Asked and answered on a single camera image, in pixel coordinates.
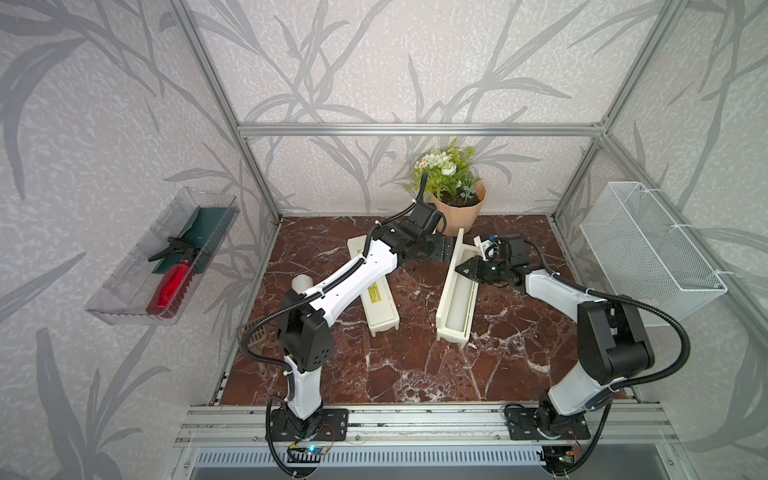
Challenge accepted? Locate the white wrap dispenser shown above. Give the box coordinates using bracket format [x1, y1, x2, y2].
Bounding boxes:
[435, 228, 479, 348]
[346, 234, 401, 338]

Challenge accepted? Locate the plastic wrap roll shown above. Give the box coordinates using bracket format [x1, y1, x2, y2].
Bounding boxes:
[291, 274, 314, 294]

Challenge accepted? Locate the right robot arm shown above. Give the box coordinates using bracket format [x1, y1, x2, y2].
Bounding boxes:
[454, 235, 691, 439]

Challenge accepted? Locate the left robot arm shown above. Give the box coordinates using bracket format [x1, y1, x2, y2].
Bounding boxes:
[239, 173, 456, 441]

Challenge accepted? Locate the potted green plant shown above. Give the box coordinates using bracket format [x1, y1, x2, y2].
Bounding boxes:
[411, 139, 486, 236]

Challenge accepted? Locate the brown plastic scoop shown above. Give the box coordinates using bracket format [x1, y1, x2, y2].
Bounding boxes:
[237, 326, 276, 377]

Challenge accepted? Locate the red spray bottle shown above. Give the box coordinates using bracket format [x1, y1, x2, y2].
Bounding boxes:
[146, 259, 192, 319]

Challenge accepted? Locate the white wire mesh basket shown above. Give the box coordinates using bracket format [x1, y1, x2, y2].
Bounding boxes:
[580, 181, 728, 320]

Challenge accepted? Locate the clear plastic wall tray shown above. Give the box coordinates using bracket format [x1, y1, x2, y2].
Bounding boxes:
[85, 187, 240, 326]

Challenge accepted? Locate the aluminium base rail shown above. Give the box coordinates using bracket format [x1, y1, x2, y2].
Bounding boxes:
[173, 400, 680, 448]

